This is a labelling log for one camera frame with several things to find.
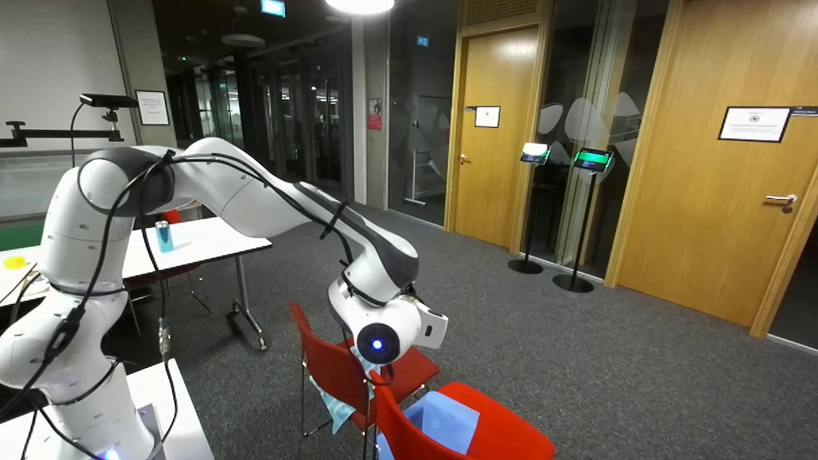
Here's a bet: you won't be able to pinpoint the framed wall notice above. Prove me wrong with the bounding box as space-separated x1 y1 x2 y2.
136 86 173 127

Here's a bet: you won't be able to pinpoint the round ceiling disc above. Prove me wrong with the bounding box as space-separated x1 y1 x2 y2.
218 31 268 49

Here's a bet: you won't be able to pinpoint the blue perforated towel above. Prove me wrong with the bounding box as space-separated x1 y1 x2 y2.
374 387 483 460

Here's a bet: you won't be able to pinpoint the silver door handle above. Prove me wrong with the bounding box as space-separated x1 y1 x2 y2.
763 188 802 215

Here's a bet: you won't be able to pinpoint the red chair black legs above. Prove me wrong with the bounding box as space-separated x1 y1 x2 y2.
369 378 557 460

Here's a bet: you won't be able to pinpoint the narrow wooden door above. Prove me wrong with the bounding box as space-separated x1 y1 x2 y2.
443 20 547 252

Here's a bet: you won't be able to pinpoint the black camera on boom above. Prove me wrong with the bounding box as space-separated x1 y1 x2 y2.
79 88 139 109

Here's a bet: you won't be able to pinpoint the tablet stand green screen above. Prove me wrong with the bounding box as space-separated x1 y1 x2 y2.
549 146 616 294

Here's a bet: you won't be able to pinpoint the framed white door sign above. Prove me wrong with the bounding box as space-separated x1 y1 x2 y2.
717 102 797 146

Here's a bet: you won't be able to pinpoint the small white door sign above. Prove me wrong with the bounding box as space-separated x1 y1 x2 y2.
474 102 504 129

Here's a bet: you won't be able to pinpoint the round ceiling lamp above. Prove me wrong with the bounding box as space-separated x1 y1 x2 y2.
322 0 400 17

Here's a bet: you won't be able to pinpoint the white robot mounting table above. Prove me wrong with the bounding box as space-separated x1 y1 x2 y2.
0 355 218 460

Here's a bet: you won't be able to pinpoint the wide wooden door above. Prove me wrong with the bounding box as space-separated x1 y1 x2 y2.
605 0 818 340

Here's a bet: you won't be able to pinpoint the tablet stand white screen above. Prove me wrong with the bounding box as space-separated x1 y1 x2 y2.
507 138 554 276

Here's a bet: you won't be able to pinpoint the light blue checked towel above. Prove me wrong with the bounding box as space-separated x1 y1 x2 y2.
308 372 359 438

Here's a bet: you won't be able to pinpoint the blue cup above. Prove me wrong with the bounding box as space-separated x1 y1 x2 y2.
154 217 176 254

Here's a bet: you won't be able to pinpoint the thin black camera cable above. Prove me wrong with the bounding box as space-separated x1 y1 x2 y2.
66 98 93 171

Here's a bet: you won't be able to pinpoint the white table with metal legs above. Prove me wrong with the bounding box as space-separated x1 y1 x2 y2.
0 215 277 355

